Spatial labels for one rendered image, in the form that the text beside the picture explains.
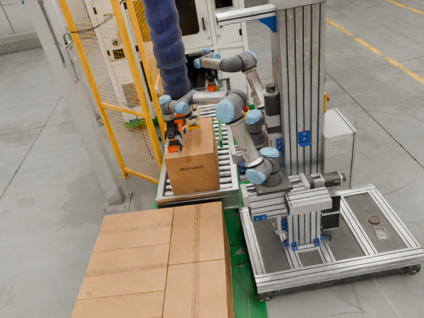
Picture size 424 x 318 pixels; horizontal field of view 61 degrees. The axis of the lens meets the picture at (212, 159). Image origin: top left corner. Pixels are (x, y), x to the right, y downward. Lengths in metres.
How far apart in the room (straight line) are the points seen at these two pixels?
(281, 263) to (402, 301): 0.89
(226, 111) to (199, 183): 1.18
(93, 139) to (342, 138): 2.32
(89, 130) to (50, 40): 0.86
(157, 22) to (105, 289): 1.83
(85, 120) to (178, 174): 1.12
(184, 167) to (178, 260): 0.75
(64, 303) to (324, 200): 2.31
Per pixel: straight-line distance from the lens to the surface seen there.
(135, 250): 2.79
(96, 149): 3.72
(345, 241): 3.09
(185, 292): 2.44
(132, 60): 3.28
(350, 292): 3.06
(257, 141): 2.65
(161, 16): 2.62
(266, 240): 3.07
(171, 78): 2.75
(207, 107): 4.48
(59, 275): 3.71
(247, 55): 2.65
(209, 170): 2.92
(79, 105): 3.51
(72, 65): 3.33
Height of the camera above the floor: 2.49
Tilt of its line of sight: 34 degrees down
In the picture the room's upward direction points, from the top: 11 degrees counter-clockwise
